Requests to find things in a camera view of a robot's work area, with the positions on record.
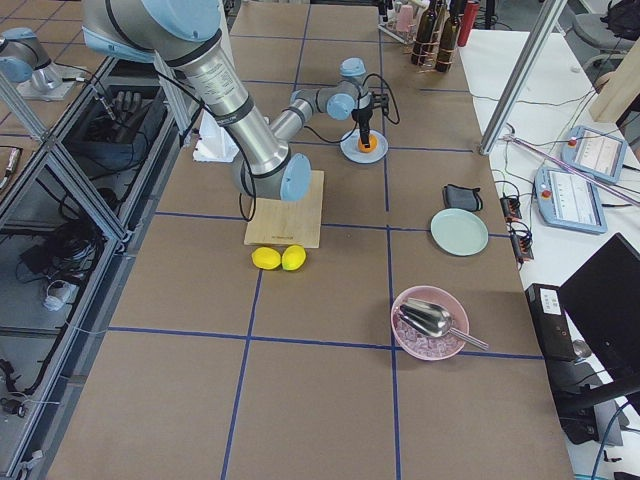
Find dark wine bottle left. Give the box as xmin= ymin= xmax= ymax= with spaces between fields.
xmin=410 ymin=0 xmax=440 ymax=66

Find bamboo cutting board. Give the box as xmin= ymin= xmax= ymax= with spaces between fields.
xmin=244 ymin=170 xmax=325 ymax=248

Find orange mandarin fruit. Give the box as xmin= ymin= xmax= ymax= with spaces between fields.
xmin=357 ymin=134 xmax=378 ymax=154

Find yellow lemon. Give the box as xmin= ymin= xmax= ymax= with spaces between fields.
xmin=251 ymin=246 xmax=282 ymax=270
xmin=281 ymin=245 xmax=307 ymax=271

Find pink cup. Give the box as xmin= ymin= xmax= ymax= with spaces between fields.
xmin=396 ymin=4 xmax=414 ymax=33

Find dark wine bottle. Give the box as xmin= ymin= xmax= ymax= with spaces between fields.
xmin=435 ymin=0 xmax=466 ymax=73
xmin=410 ymin=0 xmax=440 ymax=66

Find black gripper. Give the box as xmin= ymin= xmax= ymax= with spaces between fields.
xmin=351 ymin=93 xmax=389 ymax=148

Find blue teach pendant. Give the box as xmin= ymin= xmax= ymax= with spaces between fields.
xmin=561 ymin=125 xmax=628 ymax=185
xmin=534 ymin=166 xmax=607 ymax=235

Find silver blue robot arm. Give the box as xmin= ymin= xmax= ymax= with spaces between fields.
xmin=83 ymin=0 xmax=388 ymax=201
xmin=1 ymin=27 xmax=75 ymax=101

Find black computer monitor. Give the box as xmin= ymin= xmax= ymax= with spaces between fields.
xmin=559 ymin=233 xmax=640 ymax=379

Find mint green plate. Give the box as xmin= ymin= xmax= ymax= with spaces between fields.
xmin=430 ymin=208 xmax=489 ymax=256

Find near blue teach pendant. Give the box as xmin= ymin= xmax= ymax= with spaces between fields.
xmin=534 ymin=166 xmax=607 ymax=235

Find folded grey cloth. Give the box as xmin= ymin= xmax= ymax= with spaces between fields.
xmin=442 ymin=184 xmax=484 ymax=212

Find red bottle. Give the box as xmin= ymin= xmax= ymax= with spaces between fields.
xmin=457 ymin=0 xmax=480 ymax=47

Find black desktop box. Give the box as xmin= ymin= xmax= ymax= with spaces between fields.
xmin=525 ymin=283 xmax=577 ymax=362

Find copper wire bottle rack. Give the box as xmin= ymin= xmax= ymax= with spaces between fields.
xmin=377 ymin=5 xmax=461 ymax=73

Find metal scoop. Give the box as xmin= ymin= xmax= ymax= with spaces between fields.
xmin=399 ymin=298 xmax=489 ymax=351

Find light blue plate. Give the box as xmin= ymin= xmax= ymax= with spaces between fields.
xmin=340 ymin=130 xmax=388 ymax=164

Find yellow lemon lower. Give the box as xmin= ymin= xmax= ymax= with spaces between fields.
xmin=281 ymin=245 xmax=307 ymax=271

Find black orange connector block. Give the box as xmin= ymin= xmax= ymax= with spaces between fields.
xmin=500 ymin=196 xmax=522 ymax=222

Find dark wine bottle right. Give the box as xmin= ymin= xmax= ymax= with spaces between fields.
xmin=435 ymin=0 xmax=466 ymax=73

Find aluminium frame post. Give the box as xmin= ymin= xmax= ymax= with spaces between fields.
xmin=479 ymin=0 xmax=567 ymax=156

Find far blue teach pendant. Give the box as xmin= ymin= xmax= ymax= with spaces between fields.
xmin=561 ymin=125 xmax=628 ymax=185

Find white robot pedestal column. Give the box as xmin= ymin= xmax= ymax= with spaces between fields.
xmin=193 ymin=112 xmax=239 ymax=163

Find pink bowl with ice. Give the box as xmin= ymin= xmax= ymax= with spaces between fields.
xmin=391 ymin=286 xmax=469 ymax=361

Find yellow lemon upper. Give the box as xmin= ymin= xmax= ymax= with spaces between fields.
xmin=251 ymin=246 xmax=282 ymax=270

